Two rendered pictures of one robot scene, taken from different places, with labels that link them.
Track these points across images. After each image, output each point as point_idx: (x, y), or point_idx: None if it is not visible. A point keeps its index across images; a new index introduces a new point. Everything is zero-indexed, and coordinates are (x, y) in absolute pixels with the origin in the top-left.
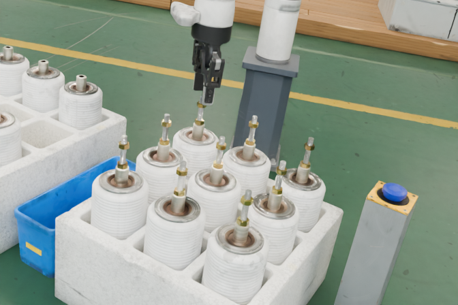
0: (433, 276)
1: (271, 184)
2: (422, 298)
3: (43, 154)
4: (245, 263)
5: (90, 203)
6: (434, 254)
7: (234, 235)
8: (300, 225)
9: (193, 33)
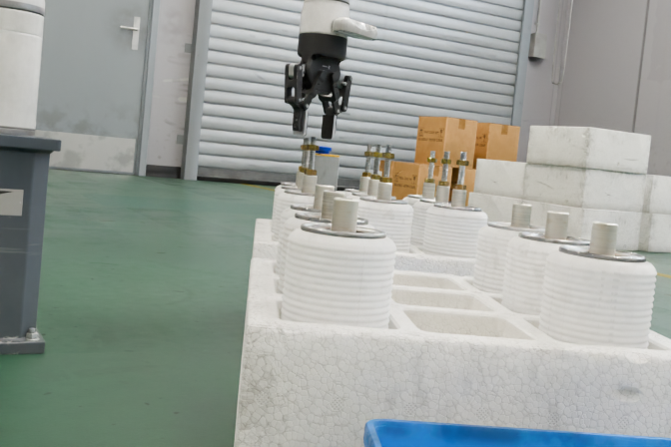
0: (167, 285)
1: (267, 226)
2: (211, 289)
3: (451, 274)
4: None
5: (465, 258)
6: (126, 283)
7: (433, 194)
8: None
9: (343, 52)
